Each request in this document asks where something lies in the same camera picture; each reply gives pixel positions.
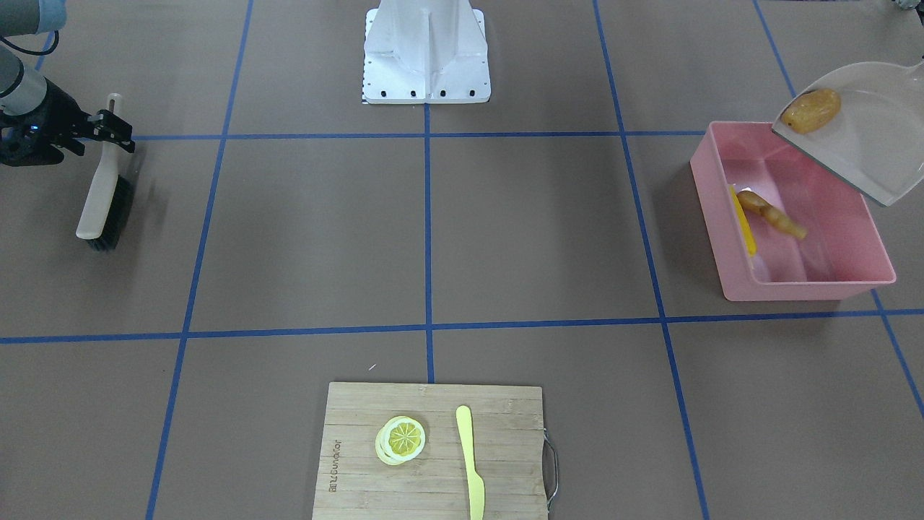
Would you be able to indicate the yellow toy lemon slice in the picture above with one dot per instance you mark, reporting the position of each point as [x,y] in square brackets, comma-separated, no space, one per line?
[399,440]

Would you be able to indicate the beige plastic dustpan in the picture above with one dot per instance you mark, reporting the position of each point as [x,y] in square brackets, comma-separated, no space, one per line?
[874,142]

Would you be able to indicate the yellow toy corn cob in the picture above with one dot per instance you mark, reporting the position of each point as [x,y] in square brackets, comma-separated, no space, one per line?
[743,223]

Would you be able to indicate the yellow plastic toy knife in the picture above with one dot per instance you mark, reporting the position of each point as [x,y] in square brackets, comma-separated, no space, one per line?
[474,482]

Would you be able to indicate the pink plastic bin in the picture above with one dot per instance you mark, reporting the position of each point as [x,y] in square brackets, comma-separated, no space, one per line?
[842,254]

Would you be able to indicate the beige brush black bristles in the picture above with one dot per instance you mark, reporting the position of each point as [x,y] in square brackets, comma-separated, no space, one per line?
[110,195]

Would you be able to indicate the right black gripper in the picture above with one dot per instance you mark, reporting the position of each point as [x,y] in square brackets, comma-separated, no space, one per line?
[55,113]

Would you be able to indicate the bamboo cutting board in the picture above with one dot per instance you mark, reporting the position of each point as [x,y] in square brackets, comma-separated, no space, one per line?
[509,438]

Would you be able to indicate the tan toy ginger root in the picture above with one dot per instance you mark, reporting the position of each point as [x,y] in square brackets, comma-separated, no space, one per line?
[778,219]

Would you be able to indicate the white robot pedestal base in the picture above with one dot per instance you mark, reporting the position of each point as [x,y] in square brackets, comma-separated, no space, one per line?
[425,52]

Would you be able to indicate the brown toy potato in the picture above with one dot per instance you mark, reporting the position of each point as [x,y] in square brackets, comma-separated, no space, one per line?
[812,111]

